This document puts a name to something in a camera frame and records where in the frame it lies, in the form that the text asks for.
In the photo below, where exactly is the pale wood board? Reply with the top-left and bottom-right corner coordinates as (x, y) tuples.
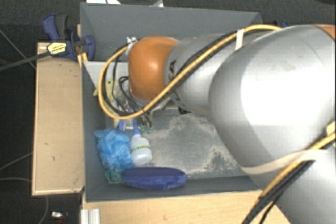
(31, 41), (86, 196)

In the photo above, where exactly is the green patterned cloth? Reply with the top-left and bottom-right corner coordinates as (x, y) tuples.
(104, 168), (123, 185)

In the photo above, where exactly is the grey metal bin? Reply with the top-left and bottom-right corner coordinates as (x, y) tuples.
(79, 2), (264, 203)

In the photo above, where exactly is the blue mesh bath sponge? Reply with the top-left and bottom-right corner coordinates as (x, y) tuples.
(93, 128), (135, 173)

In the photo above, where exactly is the white squeeze bottle blue tip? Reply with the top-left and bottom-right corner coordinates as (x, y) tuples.
(129, 119), (153, 166)

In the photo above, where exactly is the dark blue fabric pouch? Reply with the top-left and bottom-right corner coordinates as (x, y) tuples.
(121, 167), (187, 190)

